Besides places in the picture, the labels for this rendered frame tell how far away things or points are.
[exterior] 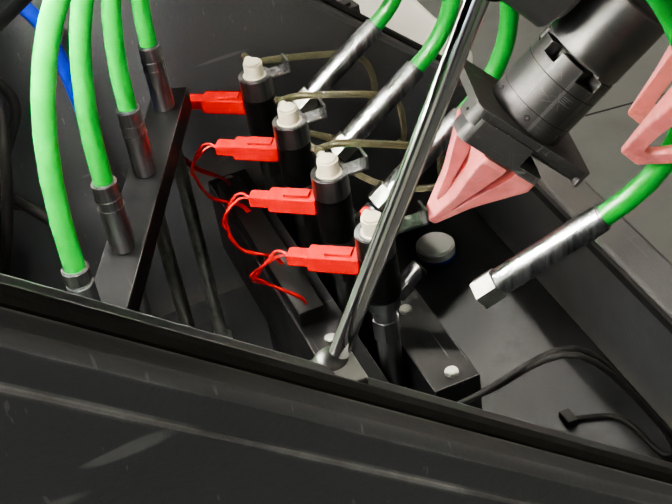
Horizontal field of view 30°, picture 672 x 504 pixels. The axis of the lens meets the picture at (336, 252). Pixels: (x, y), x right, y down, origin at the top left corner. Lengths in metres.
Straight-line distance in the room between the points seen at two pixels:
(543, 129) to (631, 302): 0.28
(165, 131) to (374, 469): 0.59
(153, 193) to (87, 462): 0.55
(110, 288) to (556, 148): 0.32
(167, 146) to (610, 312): 0.41
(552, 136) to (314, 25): 0.37
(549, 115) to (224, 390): 0.45
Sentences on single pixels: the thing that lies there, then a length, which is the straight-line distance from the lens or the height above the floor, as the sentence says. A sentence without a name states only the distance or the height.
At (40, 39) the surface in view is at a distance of 0.70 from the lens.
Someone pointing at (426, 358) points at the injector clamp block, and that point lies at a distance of 0.94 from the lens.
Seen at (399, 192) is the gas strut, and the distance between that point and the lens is 0.43.
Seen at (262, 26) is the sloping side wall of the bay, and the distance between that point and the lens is 1.12.
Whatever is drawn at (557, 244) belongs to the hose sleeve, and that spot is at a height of 1.15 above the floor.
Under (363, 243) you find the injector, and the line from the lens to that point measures 0.86.
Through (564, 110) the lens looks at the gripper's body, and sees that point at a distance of 0.82.
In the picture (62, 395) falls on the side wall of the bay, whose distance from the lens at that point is 0.39.
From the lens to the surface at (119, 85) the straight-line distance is 0.92.
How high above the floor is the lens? 1.65
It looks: 40 degrees down
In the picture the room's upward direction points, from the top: 9 degrees counter-clockwise
